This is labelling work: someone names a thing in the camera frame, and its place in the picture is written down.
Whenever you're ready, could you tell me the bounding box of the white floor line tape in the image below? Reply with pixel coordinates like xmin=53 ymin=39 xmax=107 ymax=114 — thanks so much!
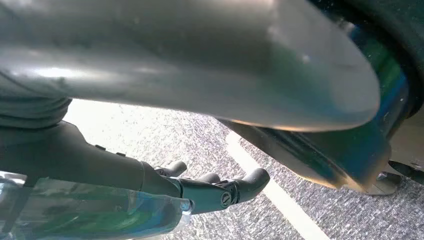
xmin=224 ymin=131 xmax=333 ymax=240

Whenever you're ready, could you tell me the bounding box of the dark glossy robot body shell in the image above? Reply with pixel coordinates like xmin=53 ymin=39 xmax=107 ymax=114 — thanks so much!
xmin=216 ymin=0 xmax=424 ymax=197

